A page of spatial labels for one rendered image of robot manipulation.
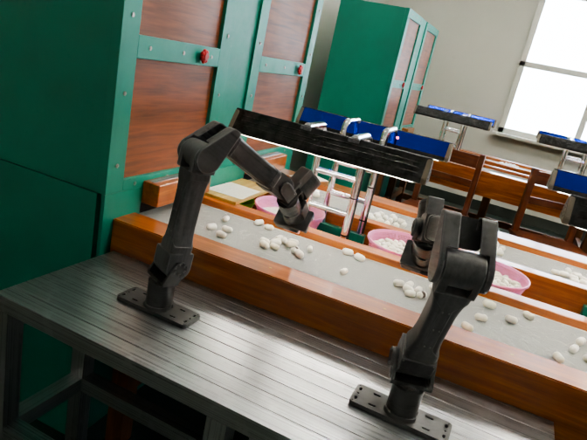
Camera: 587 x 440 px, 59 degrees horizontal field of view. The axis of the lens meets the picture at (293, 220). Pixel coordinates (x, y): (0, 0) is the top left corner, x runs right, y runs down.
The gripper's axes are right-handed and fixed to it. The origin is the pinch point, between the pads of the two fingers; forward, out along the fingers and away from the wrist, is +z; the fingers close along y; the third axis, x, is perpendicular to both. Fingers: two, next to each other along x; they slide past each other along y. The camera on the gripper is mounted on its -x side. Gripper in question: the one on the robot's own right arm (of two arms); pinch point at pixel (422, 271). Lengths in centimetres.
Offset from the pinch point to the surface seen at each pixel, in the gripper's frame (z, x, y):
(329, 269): 14.7, 2.9, 25.6
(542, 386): -3.2, 17.9, -32.0
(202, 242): -1, 13, 58
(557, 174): 41, -66, -30
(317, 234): 27.6, -11.3, 36.9
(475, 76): 357, -382, 37
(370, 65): 187, -221, 99
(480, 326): 12.2, 5.1, -17.8
